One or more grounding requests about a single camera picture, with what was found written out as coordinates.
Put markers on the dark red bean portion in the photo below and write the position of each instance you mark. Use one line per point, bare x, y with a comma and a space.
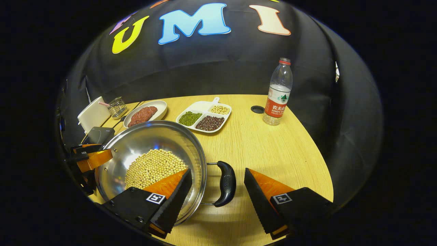
210, 123

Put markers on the small soybean portion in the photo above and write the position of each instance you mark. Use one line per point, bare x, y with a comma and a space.
219, 109

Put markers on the white divided dish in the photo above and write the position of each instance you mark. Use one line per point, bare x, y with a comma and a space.
205, 108

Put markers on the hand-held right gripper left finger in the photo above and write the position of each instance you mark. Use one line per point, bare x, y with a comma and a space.
175, 201

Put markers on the black induction cooktop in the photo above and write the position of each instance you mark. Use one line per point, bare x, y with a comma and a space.
100, 135

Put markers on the white toaster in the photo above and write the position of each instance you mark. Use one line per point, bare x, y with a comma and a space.
92, 114

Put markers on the clear water bottle red label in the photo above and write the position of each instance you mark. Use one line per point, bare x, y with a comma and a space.
277, 102

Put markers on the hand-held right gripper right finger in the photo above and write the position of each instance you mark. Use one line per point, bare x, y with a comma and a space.
260, 201

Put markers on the stainless steel pot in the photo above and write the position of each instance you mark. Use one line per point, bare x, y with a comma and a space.
143, 140

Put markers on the pink stick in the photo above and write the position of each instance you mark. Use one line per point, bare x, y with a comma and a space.
103, 103

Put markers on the white round plate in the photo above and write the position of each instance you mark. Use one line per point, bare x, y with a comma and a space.
160, 108

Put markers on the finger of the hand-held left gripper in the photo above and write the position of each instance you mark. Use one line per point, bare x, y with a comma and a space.
80, 149
95, 160

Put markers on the green mung bean portion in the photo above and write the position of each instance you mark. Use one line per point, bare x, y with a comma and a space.
189, 118

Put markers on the pile of soybeans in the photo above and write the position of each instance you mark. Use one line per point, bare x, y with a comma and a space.
153, 167

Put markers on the red raw meat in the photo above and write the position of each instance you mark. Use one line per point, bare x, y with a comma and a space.
141, 116

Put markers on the black table grommet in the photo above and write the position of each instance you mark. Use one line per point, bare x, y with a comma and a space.
257, 109

